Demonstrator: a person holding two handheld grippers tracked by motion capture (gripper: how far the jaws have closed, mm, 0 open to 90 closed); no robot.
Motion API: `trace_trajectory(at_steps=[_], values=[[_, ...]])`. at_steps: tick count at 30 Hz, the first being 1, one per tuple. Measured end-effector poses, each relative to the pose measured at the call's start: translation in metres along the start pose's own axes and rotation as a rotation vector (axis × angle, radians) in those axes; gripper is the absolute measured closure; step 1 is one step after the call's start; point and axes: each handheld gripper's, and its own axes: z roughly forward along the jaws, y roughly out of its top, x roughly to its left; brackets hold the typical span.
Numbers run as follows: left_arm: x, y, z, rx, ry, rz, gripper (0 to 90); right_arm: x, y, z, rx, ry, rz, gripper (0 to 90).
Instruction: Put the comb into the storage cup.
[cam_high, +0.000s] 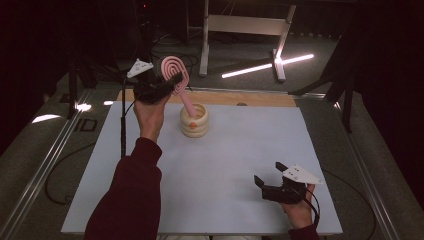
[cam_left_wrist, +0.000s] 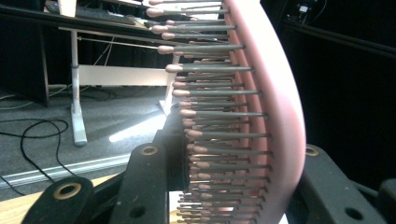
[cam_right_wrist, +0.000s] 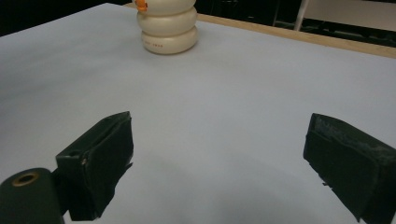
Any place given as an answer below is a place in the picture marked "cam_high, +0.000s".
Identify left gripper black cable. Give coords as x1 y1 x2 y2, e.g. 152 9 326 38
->
120 77 136 158

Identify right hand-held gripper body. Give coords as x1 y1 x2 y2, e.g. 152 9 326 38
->
261 163 325 205

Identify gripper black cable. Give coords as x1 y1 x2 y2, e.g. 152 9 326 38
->
293 187 322 229
120 77 136 158

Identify black floor socket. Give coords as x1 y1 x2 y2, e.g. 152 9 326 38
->
73 117 99 133

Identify black metal stand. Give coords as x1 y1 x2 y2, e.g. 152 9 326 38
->
67 56 80 121
287 19 355 135

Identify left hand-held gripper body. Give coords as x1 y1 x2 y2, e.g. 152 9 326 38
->
126 58 173 105

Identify cream ringed cup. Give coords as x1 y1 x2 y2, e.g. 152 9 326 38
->
179 102 210 139

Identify white metal stand frame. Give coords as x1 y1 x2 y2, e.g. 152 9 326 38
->
198 0 298 84

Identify person's right hand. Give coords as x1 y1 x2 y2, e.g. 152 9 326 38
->
281 183 318 231

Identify person's left hand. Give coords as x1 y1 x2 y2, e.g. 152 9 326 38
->
132 94 172 144

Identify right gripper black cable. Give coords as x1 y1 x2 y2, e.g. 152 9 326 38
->
293 187 322 229

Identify black floor cable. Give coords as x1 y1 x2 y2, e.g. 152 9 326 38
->
321 169 378 240
44 142 98 206

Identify black equipment rack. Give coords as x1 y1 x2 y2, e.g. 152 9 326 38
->
131 0 158 63

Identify pink hairbrush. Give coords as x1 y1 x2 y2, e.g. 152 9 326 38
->
160 55 198 118

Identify aluminium floor rail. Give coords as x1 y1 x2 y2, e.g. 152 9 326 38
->
333 99 402 240
0 87 96 240

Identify wooden table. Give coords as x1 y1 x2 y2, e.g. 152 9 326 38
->
116 88 298 108

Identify white table mat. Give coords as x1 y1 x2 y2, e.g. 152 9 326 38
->
60 101 344 236

